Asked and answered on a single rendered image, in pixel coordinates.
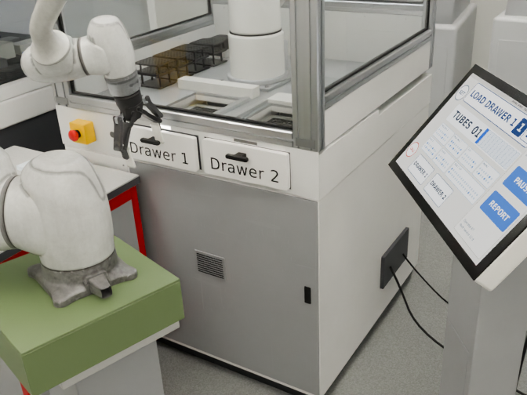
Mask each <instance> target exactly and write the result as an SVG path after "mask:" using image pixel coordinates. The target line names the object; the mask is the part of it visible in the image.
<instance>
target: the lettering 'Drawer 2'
mask: <svg viewBox="0 0 527 395"><path fill-rule="evenodd" d="M212 159H215V158H211V167H212V169H218V168H219V167H220V163H219V161H218V160H217V159H215V160H217V163H218V167H217V168H213V160H212ZM228 165H232V164H228ZM232 166H233V165H232ZM229 169H233V173H234V166H233V168H232V167H229V168H228V172H230V170H229ZM237 169H238V166H237ZM246 170H247V168H246V167H245V172H244V170H243V167H242V166H241V169H240V171H239V169H238V173H239V175H241V172H242V171H243V174H244V176H245V175H246ZM251 170H254V171H255V172H251ZM271 172H276V176H275V177H274V178H273V179H272V180H271V182H276V183H278V181H274V179H275V178H276V177H277V176H278V172H277V171H275V170H271ZM230 173H232V172H230ZM251 173H253V174H256V170H255V169H250V170H249V174H250V176H251V177H253V178H256V176H252V175H251Z"/></svg>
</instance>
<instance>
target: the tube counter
mask: <svg viewBox="0 0 527 395"><path fill-rule="evenodd" d="M466 137H467V138H468V139H469V140H470V141H471V142H472V143H474V144H475V145H476V146H477V147H478V148H479V149H480V150H482V151H483V152H484V153H485V154H486V155H487V156H489V157H490V158H491V159H492V160H493V161H494V162H495V163H497V164H498V166H499V167H501V168H502V169H503V170H504V171H506V170H507V168H508V167H509V166H510V165H511V164H512V163H513V162H514V161H515V160H516V159H517V158H518V157H519V156H520V155H521V152H520V151H519V150H517V149H516V148H515V147H513V146H512V145H511V144H509V143H508V142H507V141H506V140H505V139H503V138H502V137H501V136H499V135H498V134H497V133H496V132H494V131H493V130H492V129H491V128H490V127H488V126H487V125H486V124H484V123H483V122H482V121H480V122H479V123H478V124H477V125H476V126H475V127H474V128H473V129H472V130H471V131H470V132H469V133H468V134H467V135H466Z"/></svg>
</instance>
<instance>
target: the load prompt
mask: <svg viewBox="0 0 527 395"><path fill-rule="evenodd" d="M463 102H465V103H466V104H468V105H469V106H470V107H472V108H473V109H474V110H476V111H477V112H478V113H479V114H481V115H482V116H483V117H484V118H486V119H487V120H489V121H490V122H492V123H493V124H494V125H495V126H496V127H497V128H499V129H500V130H502V131H503V132H505V133H506V134H507V135H508V136H509V137H510V138H512V139H513V140H515V141H516V142H517V143H519V144H520V145H521V146H523V147H524V148H525V149H526V148H527V114H526V113H524V112H523V111H521V110H519V109H518V108H517V107H515V106H514V105H512V104H511V103H509V102H507V101H506V100H505V99H503V98H502V97H500V96H498V95H497V94H495V93H494V92H493V91H491V90H490V89H488V88H486V87H485V86H484V85H482V84H481V83H479V82H478V83H477V84H476V86H475V87H474V88H473V89H472V90H471V91H470V92H469V93H468V94H467V95H466V96H465V97H464V99H463Z"/></svg>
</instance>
